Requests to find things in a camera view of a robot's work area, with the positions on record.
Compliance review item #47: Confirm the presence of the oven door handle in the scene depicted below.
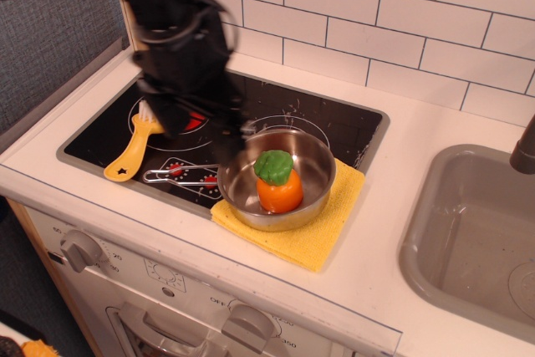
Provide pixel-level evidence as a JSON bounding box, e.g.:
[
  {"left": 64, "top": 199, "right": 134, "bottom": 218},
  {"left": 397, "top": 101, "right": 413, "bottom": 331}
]
[{"left": 116, "top": 303, "right": 231, "bottom": 356}]

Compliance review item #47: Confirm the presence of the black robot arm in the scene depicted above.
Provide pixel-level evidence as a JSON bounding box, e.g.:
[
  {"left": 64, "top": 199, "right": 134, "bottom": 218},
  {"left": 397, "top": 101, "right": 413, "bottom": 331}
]
[{"left": 1, "top": 0, "right": 246, "bottom": 163}]

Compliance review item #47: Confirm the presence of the wooden side post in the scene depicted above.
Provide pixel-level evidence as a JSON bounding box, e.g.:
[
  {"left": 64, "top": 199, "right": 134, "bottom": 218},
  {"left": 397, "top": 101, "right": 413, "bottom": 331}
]
[{"left": 120, "top": 0, "right": 139, "bottom": 51}]

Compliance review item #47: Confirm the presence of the yellow dish brush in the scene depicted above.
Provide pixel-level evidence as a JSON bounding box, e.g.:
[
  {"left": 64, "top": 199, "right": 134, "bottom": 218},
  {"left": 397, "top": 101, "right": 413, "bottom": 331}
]
[{"left": 104, "top": 99, "right": 165, "bottom": 182}]

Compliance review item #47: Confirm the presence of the grey faucet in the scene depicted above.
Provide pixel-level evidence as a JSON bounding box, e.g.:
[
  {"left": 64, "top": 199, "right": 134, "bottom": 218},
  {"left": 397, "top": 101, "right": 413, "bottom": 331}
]
[{"left": 509, "top": 116, "right": 535, "bottom": 175}]

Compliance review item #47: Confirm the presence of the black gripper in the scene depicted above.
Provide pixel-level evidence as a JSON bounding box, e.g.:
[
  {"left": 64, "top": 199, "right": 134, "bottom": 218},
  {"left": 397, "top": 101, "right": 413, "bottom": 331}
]
[{"left": 135, "top": 9, "right": 254, "bottom": 165}]

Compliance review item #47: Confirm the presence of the grey oven knob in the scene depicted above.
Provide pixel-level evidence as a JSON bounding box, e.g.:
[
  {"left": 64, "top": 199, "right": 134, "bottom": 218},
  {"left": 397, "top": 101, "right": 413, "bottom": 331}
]
[
  {"left": 222, "top": 304, "right": 275, "bottom": 354},
  {"left": 60, "top": 230, "right": 103, "bottom": 273}
]

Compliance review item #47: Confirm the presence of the orange bottle with green cap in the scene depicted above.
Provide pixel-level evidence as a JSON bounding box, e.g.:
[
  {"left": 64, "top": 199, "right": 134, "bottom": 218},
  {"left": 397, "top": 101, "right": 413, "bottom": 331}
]
[{"left": 253, "top": 150, "right": 303, "bottom": 214}]

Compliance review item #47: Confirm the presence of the stainless steel pot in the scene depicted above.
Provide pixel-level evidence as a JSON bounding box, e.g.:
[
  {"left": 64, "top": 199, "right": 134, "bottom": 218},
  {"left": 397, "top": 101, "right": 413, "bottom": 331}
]
[{"left": 143, "top": 129, "right": 337, "bottom": 232}]

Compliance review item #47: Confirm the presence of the grey sink basin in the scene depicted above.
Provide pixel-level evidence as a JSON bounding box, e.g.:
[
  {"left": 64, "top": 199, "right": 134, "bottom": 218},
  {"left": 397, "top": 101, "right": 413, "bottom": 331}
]
[{"left": 400, "top": 145, "right": 534, "bottom": 343}]

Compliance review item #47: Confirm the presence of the grey left oven knob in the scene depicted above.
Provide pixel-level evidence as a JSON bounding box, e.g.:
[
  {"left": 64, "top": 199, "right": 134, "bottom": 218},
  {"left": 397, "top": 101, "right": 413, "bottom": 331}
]
[{"left": 60, "top": 230, "right": 103, "bottom": 273}]

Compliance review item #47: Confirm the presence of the grey right oven knob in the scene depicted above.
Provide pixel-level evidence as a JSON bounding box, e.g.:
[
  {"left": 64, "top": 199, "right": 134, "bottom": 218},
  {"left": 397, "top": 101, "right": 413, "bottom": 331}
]
[{"left": 222, "top": 304, "right": 275, "bottom": 354}]

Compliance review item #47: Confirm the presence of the orange object at corner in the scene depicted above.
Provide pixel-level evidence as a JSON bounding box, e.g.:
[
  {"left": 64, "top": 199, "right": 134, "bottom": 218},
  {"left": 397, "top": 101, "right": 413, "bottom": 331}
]
[{"left": 21, "top": 339, "right": 59, "bottom": 357}]

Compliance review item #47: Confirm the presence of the yellow cloth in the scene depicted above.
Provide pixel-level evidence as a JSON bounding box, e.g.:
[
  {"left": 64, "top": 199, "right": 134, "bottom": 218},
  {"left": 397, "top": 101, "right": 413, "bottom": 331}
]
[{"left": 211, "top": 160, "right": 365, "bottom": 273}]

